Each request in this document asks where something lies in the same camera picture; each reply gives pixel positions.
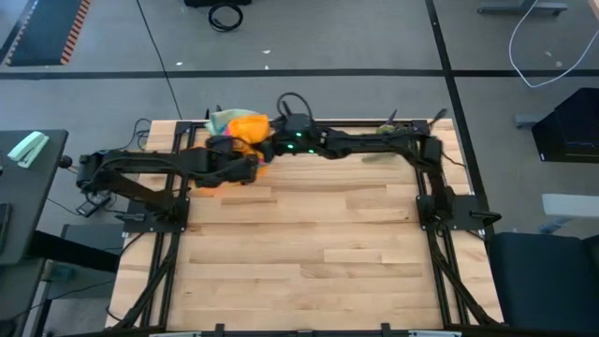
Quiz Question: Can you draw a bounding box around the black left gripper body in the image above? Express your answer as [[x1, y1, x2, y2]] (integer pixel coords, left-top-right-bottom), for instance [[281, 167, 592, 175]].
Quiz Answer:
[[203, 135, 259, 186]]

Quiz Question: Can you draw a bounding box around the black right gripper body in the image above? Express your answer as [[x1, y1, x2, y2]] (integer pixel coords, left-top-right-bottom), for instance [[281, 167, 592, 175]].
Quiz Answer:
[[260, 125, 324, 164]]

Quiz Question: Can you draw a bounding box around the light green microfiber towel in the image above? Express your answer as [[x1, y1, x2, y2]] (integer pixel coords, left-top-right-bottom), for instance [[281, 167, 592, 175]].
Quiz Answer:
[[204, 108, 261, 137]]

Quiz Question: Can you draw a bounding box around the orange translucent plastic bin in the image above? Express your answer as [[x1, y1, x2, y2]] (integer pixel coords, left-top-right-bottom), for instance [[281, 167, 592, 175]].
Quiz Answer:
[[194, 120, 272, 198]]

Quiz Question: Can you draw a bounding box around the small potted succulent plant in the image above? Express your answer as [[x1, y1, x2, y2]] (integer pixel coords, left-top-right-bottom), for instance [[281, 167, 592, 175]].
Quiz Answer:
[[361, 110, 417, 165]]

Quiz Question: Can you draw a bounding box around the black power adapter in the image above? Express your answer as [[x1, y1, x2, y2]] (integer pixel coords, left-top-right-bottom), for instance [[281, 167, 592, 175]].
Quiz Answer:
[[75, 190, 112, 218]]

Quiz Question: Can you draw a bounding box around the mint green stapler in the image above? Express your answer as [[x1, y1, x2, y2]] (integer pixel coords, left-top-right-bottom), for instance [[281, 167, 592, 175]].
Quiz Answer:
[[7, 130, 51, 169]]

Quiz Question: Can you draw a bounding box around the black side desk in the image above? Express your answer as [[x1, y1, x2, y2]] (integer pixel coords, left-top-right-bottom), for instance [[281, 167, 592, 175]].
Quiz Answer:
[[0, 129, 69, 266]]

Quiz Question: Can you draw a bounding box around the dark orange-edged floor mat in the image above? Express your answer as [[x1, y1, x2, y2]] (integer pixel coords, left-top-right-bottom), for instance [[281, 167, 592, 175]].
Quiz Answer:
[[4, 0, 93, 66]]

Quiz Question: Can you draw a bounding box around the black cabinet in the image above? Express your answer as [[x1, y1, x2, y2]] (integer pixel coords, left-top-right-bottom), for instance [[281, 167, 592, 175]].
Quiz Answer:
[[531, 87, 599, 164]]

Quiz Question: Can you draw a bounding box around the white plastic panel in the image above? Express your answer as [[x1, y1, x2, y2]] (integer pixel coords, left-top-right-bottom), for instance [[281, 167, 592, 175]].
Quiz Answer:
[[541, 194, 599, 235]]

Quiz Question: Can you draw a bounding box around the dark blue chair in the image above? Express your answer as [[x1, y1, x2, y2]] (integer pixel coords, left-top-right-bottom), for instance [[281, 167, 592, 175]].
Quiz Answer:
[[486, 232, 599, 333]]

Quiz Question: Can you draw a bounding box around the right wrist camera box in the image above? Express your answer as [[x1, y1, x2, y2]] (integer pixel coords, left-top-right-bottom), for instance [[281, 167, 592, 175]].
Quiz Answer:
[[282, 111, 314, 138]]

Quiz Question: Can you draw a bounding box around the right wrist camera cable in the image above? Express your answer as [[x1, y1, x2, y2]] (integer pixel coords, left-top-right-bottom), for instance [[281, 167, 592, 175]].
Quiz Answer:
[[275, 92, 314, 118]]

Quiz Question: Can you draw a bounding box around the tangled black floor cable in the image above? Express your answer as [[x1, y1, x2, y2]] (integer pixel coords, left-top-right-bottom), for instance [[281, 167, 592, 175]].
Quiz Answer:
[[100, 117, 152, 154]]

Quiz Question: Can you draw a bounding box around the long black floor cable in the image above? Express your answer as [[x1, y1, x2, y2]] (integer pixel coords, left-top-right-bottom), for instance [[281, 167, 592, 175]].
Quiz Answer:
[[135, 0, 183, 121]]

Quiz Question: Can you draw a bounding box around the coiled black cable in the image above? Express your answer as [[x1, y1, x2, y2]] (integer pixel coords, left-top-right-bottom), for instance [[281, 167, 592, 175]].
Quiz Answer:
[[208, 2, 244, 33]]

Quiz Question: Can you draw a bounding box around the white floor cable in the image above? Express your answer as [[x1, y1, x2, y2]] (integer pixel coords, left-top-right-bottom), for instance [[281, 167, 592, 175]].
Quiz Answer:
[[508, 0, 599, 89]]

